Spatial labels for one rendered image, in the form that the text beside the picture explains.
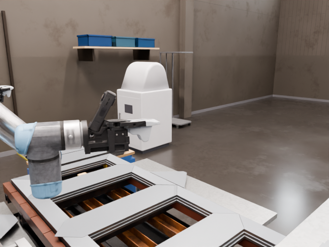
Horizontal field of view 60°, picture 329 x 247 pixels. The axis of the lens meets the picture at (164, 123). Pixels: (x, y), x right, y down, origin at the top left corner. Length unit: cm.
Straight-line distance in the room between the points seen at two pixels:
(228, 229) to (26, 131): 101
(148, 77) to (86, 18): 185
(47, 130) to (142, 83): 399
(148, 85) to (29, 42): 208
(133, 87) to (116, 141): 407
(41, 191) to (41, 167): 6
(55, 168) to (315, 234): 86
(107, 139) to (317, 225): 81
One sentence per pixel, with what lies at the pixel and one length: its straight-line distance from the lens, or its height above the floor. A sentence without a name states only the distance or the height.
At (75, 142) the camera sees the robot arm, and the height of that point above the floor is 143.
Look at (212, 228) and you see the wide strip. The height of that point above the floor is 85.
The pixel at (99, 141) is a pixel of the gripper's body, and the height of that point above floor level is 142.
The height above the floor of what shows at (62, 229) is 85.
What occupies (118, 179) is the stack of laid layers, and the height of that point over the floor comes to 83.
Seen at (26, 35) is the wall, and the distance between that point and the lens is 536.
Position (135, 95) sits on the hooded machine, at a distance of 467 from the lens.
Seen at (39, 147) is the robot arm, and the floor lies 142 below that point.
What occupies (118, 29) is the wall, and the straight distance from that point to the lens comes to 624.
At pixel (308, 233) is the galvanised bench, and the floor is 105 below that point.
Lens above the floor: 164
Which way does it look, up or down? 14 degrees down
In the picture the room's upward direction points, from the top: straight up
